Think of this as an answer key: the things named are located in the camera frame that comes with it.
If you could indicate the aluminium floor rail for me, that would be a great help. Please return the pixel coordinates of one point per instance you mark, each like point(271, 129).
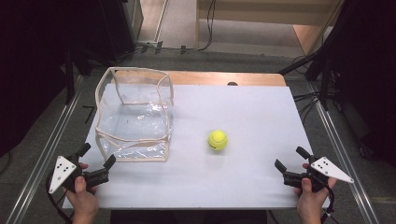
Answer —
point(342, 155)
point(43, 149)

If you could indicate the white table mat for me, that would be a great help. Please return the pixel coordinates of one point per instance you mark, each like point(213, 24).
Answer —
point(243, 174)

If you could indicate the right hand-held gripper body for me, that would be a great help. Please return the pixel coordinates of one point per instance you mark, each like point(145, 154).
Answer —
point(330, 169)

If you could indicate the clear plastic bag beige trim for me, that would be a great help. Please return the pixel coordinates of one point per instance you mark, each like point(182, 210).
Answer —
point(134, 124)

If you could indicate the person's right hand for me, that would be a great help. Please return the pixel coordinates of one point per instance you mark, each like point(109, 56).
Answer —
point(311, 202)

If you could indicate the black curtain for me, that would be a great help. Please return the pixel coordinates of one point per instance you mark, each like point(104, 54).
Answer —
point(367, 77)
point(31, 62)

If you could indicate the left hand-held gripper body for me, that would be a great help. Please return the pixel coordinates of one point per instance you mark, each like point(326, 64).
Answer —
point(63, 169)

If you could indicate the person's left hand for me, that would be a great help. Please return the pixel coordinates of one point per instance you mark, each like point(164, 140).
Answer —
point(84, 202)

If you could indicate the yellow tennis ball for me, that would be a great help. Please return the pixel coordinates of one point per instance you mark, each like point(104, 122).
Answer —
point(217, 140)

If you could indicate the black cabinet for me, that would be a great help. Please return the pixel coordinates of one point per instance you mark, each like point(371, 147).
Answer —
point(124, 25)

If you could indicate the black metal stand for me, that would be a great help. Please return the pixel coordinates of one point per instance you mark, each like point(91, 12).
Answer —
point(311, 62)

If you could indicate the light wooden furniture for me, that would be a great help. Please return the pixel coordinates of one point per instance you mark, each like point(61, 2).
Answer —
point(274, 18)

